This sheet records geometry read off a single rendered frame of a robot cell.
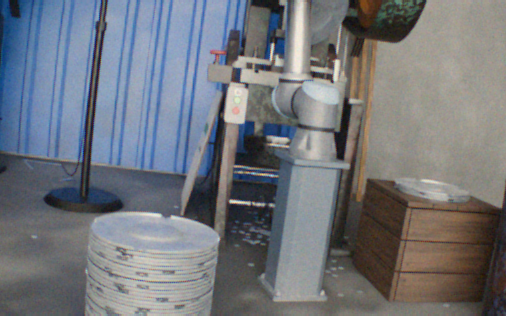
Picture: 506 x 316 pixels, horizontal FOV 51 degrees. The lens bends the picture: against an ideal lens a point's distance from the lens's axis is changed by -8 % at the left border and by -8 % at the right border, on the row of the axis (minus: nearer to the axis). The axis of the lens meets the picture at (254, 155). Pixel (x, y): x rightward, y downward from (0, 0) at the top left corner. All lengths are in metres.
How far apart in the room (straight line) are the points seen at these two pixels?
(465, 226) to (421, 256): 0.19
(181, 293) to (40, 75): 2.71
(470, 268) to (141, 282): 1.24
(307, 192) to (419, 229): 0.41
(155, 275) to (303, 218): 0.70
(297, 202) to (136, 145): 2.06
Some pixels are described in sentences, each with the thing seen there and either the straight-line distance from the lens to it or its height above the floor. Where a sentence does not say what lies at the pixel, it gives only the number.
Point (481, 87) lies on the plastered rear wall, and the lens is 4.13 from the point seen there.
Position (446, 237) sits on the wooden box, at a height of 0.24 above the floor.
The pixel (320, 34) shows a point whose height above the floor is 0.88.
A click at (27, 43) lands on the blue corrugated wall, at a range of 3.75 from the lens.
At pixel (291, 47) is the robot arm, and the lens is 1.85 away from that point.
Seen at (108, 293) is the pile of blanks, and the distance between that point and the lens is 1.20.
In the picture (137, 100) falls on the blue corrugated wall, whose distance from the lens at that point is 3.62.
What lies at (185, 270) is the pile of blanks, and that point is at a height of 0.27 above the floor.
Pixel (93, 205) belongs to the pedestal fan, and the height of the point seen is 0.03.
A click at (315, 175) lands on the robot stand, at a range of 1.72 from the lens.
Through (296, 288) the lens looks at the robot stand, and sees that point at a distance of 1.81.
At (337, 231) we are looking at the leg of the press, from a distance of 2.33.
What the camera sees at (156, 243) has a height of 0.31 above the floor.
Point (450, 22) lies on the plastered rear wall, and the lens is 4.03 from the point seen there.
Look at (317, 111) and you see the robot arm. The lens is 1.72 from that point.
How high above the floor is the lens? 0.67
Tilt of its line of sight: 8 degrees down
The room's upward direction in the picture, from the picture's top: 7 degrees clockwise
